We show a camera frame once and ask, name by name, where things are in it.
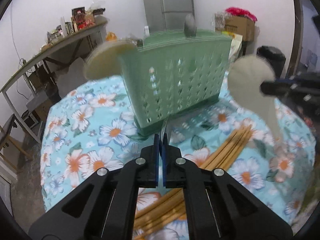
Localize beige plastic soup spoon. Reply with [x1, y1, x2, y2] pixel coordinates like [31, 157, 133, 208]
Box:
[83, 40, 136, 81]

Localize grey-white plastic spoon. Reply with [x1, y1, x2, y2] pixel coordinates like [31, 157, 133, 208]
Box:
[227, 55, 283, 141]

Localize wooden chopstick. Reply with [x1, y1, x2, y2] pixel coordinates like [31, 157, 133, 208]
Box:
[135, 125, 252, 226]
[134, 127, 251, 228]
[133, 129, 251, 233]
[132, 134, 253, 240]

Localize clutter boxes on table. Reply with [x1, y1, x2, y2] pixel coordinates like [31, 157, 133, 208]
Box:
[47, 7, 105, 44]

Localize blue floral tablecloth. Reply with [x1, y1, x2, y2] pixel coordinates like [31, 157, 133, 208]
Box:
[39, 72, 316, 240]

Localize orange plastic bag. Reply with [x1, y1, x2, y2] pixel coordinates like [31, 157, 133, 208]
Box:
[105, 31, 118, 41]

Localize long wooden side table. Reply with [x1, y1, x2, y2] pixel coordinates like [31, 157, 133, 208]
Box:
[1, 20, 108, 143]

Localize wooden chair dark seat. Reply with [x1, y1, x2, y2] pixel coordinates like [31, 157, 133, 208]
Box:
[1, 114, 34, 160]

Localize black trash bin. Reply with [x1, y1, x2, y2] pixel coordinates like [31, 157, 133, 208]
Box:
[257, 46, 286, 78]

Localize yellow-green bag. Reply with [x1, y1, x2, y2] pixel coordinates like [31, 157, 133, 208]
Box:
[222, 31, 243, 63]

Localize grey refrigerator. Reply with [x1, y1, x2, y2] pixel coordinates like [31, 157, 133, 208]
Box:
[143, 0, 195, 33]

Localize green perforated utensil holder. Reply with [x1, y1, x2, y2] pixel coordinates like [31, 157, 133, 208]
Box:
[119, 29, 232, 135]

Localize cardboard box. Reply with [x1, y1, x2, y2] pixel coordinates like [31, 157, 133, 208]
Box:
[215, 16, 255, 42]

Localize red fluffy item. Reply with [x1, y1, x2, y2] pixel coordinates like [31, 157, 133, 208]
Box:
[225, 7, 258, 22]

